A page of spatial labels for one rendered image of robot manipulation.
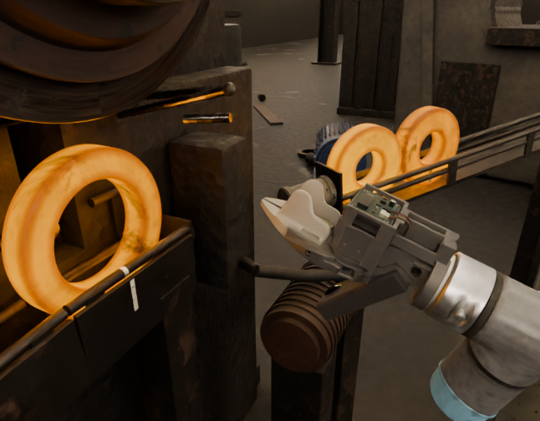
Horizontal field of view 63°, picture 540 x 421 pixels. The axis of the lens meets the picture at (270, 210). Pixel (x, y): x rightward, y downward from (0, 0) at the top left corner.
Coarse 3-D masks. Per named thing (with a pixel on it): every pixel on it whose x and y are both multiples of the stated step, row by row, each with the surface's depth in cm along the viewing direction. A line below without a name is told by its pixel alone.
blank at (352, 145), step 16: (352, 128) 78; (368, 128) 77; (384, 128) 79; (336, 144) 78; (352, 144) 76; (368, 144) 78; (384, 144) 80; (336, 160) 77; (352, 160) 78; (384, 160) 82; (400, 160) 84; (352, 176) 79; (368, 176) 84; (384, 176) 83
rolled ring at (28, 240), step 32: (64, 160) 41; (96, 160) 44; (128, 160) 48; (32, 192) 40; (64, 192) 41; (128, 192) 51; (32, 224) 39; (128, 224) 54; (160, 224) 55; (32, 256) 40; (128, 256) 52; (32, 288) 40; (64, 288) 44
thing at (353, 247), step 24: (360, 192) 48; (384, 192) 49; (360, 216) 44; (384, 216) 44; (408, 216) 47; (336, 240) 47; (360, 240) 45; (384, 240) 44; (408, 240) 44; (432, 240) 45; (456, 240) 44; (360, 264) 46; (384, 264) 47; (408, 264) 46; (432, 264) 44; (432, 288) 43
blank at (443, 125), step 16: (416, 112) 84; (432, 112) 83; (448, 112) 85; (400, 128) 84; (416, 128) 82; (432, 128) 85; (448, 128) 87; (400, 144) 83; (416, 144) 84; (432, 144) 90; (448, 144) 89; (416, 160) 86; (432, 160) 89; (416, 176) 87
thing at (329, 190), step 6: (318, 180) 77; (324, 180) 77; (330, 180) 77; (294, 186) 76; (300, 186) 76; (324, 186) 76; (330, 186) 76; (282, 192) 76; (288, 192) 74; (324, 192) 76; (330, 192) 76; (336, 192) 77; (282, 198) 76; (288, 198) 74; (324, 198) 76; (330, 198) 77; (336, 198) 77; (330, 204) 78
